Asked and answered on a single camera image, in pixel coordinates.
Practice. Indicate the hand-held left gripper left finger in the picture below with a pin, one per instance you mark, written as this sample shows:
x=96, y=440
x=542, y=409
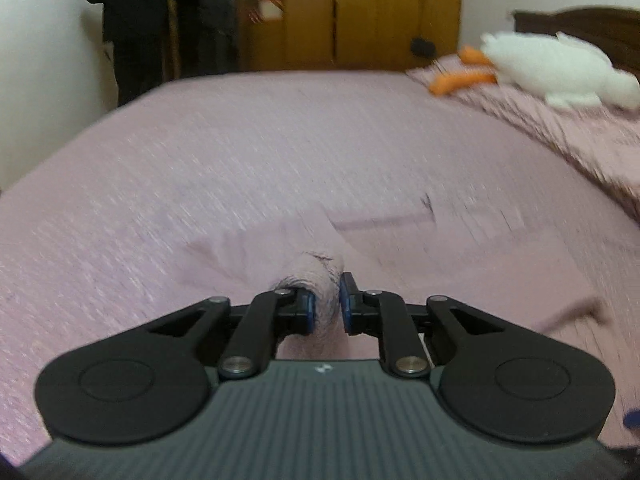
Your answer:
x=309, y=311

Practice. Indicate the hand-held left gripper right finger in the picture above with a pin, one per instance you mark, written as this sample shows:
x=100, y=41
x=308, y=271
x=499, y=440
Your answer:
x=344, y=305

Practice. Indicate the grey hanging coat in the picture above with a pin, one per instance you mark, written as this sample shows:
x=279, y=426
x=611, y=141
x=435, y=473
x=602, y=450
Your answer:
x=216, y=7

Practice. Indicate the black jacket with green print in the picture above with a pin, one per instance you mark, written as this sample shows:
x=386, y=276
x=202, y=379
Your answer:
x=132, y=15

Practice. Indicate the dark wooden headboard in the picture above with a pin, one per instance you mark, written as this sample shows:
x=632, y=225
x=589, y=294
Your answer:
x=590, y=22

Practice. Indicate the white goose plush toy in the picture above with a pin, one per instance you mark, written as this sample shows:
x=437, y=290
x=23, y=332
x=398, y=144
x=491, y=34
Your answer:
x=545, y=62

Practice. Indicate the wooden wardrobe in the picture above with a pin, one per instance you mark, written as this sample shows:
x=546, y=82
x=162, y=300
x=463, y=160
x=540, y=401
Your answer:
x=380, y=10

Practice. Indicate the small black object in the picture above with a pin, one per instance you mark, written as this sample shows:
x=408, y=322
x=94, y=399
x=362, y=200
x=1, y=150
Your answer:
x=422, y=46

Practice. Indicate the pink quilt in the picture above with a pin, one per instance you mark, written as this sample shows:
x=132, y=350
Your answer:
x=565, y=125

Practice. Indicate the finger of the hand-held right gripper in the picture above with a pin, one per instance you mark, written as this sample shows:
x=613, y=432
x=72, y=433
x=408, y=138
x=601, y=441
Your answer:
x=633, y=417

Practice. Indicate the red and white box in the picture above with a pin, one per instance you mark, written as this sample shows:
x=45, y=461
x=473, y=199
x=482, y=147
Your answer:
x=267, y=10

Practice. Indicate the small pink garment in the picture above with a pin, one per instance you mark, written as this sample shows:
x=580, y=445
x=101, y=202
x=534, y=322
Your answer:
x=320, y=272

